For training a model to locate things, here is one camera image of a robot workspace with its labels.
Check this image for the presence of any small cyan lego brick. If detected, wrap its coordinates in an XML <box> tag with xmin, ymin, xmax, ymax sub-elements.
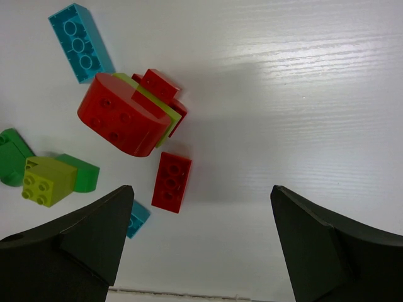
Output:
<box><xmin>127</xmin><ymin>200</ymin><xmax>150</xmax><ymax>239</ymax></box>

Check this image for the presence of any red flat lego brick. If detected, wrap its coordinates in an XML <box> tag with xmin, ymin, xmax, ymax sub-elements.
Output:
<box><xmin>151</xmin><ymin>152</ymin><xmax>192</xmax><ymax>213</ymax></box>

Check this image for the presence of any lime green stacked lego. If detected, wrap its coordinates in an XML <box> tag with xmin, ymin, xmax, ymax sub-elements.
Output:
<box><xmin>21</xmin><ymin>154</ymin><xmax>100</xmax><ymax>208</ymax></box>

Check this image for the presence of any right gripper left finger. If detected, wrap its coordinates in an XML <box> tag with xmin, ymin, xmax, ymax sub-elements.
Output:
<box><xmin>1</xmin><ymin>185</ymin><xmax>134</xmax><ymax>301</ymax></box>

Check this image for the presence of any red lime stacked lego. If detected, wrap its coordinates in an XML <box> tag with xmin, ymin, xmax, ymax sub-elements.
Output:
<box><xmin>77</xmin><ymin>69</ymin><xmax>188</xmax><ymax>157</ymax></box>

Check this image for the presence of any green lego base brick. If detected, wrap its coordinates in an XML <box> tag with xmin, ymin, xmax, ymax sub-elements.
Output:
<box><xmin>0</xmin><ymin>128</ymin><xmax>35</xmax><ymax>187</ymax></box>

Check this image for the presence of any long cyan lego brick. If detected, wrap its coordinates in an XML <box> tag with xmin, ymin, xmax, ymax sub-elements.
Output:
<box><xmin>48</xmin><ymin>3</ymin><xmax>115</xmax><ymax>84</ymax></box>

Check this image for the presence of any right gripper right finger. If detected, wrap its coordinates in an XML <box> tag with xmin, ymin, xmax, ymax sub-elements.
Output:
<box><xmin>270</xmin><ymin>185</ymin><xmax>402</xmax><ymax>301</ymax></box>

